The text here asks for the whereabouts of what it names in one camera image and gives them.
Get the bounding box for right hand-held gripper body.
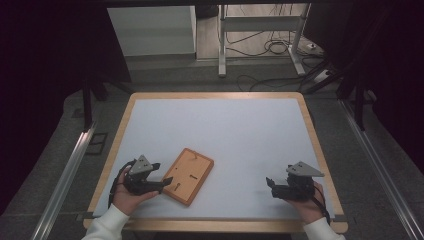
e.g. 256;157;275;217
271;161;325;202

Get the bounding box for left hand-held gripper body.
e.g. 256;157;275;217
124;154;165;196

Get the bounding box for wooden picture frame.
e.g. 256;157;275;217
162;147;215;207

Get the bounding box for person's right hand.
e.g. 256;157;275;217
287;181;327;225

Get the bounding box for person's left hand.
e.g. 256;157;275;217
111;164;161;217

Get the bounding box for white table mat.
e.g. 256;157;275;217
93;98;336;220

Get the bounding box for black stand leg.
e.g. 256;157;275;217
335;66;368;132
81;78;110;132

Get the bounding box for white power strip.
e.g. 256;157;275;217
313;69;335;83

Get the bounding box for white cabinet panel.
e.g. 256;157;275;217
107;5;197;58

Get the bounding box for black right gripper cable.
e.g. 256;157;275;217
311;184;332;225

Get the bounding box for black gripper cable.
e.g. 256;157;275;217
107;159;138;210
311;184;332;225

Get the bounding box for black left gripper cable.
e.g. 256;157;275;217
107;159;138;210

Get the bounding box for aluminium floor rail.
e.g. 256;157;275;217
31;121;98;240
338;99;424;240

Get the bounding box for black floor cables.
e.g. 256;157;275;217
225;29;329;93

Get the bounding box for white metal desk frame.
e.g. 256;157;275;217
217;3;312;78

